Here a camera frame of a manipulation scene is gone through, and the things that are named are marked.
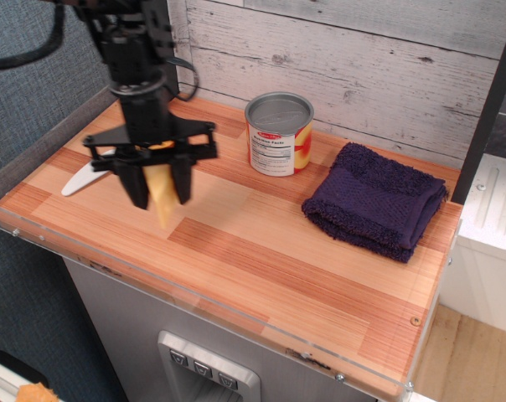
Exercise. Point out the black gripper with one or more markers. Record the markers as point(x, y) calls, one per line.
point(150, 136)

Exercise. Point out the yellow cheese wedge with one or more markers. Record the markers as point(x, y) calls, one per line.
point(161, 188)

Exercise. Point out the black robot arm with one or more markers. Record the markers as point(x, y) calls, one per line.
point(134, 39)

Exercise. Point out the tin can with label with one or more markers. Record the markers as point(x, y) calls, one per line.
point(279, 133)

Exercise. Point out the silver dispenser panel with buttons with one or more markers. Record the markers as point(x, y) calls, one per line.
point(198, 374)

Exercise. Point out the folded dark purple towel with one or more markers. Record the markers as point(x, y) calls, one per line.
point(375, 202)

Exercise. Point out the orange object at corner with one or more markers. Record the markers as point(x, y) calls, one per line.
point(35, 393)

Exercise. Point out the yellow handled white knife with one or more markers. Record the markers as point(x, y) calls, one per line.
point(84, 177)

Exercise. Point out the dark left vertical post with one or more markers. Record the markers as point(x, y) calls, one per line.
point(169, 47)

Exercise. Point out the dark vertical post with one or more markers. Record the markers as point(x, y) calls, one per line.
point(482, 133)
point(169, 47)

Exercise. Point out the dark right vertical post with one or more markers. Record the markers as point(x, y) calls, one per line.
point(482, 133)

